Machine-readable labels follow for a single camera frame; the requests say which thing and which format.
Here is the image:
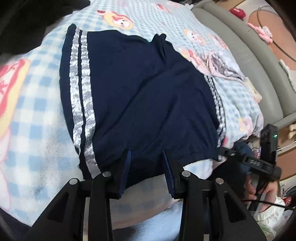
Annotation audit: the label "person's right hand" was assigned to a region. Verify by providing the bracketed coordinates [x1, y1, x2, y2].
[243, 175, 278, 203]

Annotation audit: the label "grey padded bed frame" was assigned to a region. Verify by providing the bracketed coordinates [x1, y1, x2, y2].
[192, 1, 295, 129]

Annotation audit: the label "white plastic bag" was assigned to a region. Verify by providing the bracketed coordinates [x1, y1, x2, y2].
[254, 206, 292, 240]

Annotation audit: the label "pink plush toy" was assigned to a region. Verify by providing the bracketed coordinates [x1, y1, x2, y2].
[247, 23, 273, 45]

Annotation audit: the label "black cable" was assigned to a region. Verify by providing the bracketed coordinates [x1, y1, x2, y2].
[257, 3, 296, 61]

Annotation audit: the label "lilac crumpled garment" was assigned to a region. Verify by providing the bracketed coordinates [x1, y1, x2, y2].
[200, 51, 245, 82]

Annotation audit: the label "navy shorts with silver stripes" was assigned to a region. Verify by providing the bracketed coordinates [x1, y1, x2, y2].
[60, 25, 223, 186]

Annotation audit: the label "blue checked cartoon blanket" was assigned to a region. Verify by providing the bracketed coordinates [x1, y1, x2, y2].
[1, 1, 264, 240]

